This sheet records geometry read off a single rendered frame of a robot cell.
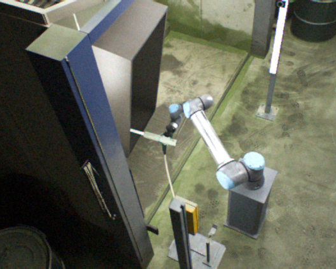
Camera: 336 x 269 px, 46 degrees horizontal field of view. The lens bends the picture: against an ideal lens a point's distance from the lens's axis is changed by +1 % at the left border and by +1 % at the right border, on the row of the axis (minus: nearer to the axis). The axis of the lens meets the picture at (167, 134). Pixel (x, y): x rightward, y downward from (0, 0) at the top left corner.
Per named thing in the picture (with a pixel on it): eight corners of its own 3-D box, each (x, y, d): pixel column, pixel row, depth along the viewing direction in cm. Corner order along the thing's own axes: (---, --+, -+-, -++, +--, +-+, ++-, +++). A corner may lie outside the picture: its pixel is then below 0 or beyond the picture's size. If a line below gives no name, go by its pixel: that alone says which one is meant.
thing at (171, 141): (178, 155, 352) (177, 138, 335) (176, 159, 349) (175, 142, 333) (130, 141, 366) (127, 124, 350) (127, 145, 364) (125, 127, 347)
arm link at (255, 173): (267, 175, 286) (270, 162, 272) (247, 185, 282) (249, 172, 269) (255, 161, 295) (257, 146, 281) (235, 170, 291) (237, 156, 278)
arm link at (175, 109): (177, 100, 356) (179, 111, 365) (166, 105, 354) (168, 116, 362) (182, 105, 350) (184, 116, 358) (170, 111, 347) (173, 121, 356)
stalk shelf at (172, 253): (166, 256, 251) (166, 255, 250) (182, 227, 263) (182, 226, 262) (210, 278, 240) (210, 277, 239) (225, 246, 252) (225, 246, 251)
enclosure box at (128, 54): (92, 143, 347) (81, 41, 248) (123, 97, 380) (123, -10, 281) (128, 158, 342) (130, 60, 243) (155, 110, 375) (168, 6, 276)
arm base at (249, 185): (267, 174, 298) (269, 167, 290) (259, 194, 288) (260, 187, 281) (244, 165, 305) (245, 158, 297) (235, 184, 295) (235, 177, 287)
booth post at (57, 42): (143, 273, 324) (60, 61, 146) (125, 263, 330) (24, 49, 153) (154, 253, 333) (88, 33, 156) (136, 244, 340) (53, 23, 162)
